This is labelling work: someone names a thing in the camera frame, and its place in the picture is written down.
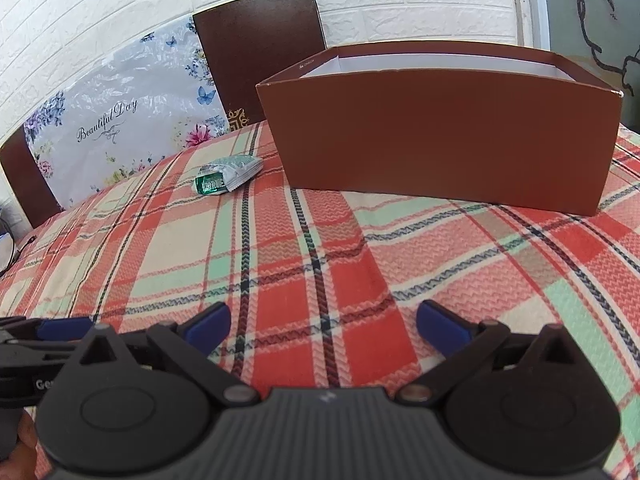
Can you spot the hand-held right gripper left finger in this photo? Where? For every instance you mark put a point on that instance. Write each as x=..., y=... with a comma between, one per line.
x=207, y=328

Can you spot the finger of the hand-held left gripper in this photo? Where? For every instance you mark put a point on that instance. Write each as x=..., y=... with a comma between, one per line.
x=60, y=328

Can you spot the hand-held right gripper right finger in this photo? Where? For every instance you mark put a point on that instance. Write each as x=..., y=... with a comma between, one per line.
x=440, y=325

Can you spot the brown cardboard box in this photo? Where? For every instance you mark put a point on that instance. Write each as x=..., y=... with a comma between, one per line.
x=440, y=135

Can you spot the person's left hand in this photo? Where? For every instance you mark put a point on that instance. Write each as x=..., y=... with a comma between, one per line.
x=22, y=452

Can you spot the red plaid cloth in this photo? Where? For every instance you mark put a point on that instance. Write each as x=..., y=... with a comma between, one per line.
x=300, y=260

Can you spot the brown chair back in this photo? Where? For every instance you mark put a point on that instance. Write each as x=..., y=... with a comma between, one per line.
x=260, y=50
x=25, y=180

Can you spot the green snack packet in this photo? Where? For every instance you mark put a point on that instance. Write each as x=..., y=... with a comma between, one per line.
x=220, y=176

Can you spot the floral plastic bag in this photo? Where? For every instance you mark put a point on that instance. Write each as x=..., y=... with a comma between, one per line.
x=125, y=110

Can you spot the glass door with cartoon drawing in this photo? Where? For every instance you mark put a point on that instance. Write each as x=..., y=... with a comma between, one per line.
x=565, y=20

